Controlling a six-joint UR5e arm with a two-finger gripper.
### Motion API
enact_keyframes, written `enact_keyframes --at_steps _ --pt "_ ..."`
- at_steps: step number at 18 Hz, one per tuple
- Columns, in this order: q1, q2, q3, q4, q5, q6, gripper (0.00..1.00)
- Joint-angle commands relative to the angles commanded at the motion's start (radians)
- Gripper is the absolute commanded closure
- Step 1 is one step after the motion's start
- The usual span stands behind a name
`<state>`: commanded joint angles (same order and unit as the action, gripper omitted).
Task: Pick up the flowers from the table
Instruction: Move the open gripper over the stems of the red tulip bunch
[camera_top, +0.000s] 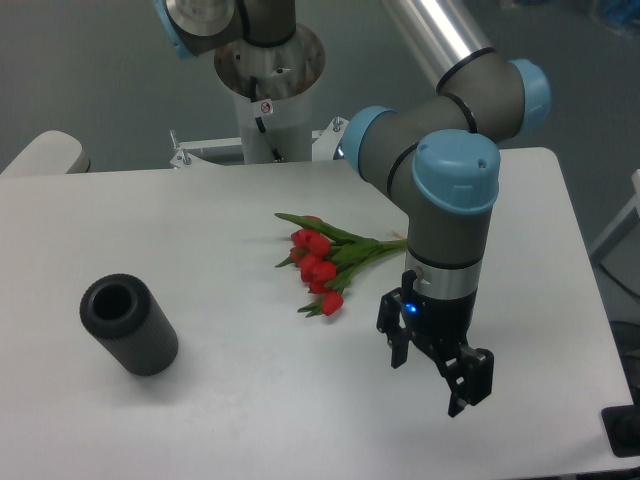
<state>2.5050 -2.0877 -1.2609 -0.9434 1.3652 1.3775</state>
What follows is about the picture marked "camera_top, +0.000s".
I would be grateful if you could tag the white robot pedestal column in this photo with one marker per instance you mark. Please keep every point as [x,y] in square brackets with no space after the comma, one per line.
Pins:
[272,90]

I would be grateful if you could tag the white furniture at right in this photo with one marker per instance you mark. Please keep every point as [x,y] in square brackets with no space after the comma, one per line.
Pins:
[620,226]

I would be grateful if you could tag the black cylindrical vase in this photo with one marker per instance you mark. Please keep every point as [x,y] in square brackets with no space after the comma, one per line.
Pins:
[121,313]

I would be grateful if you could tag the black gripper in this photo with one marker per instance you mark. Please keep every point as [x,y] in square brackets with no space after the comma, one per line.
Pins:
[439,329]

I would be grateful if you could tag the beige chair armrest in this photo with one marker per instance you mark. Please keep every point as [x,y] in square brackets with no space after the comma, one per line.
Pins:
[50,153]

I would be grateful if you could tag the red tulip bouquet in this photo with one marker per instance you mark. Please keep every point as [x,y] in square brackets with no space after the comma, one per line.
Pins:
[328,258]

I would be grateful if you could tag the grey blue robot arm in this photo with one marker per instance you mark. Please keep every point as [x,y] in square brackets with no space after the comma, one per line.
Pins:
[439,163]

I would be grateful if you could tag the white metal mounting frame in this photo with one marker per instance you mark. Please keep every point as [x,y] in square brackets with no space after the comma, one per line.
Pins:
[326,146]

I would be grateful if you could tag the black device at table edge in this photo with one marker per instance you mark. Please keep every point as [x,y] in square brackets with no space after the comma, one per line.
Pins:
[622,429]

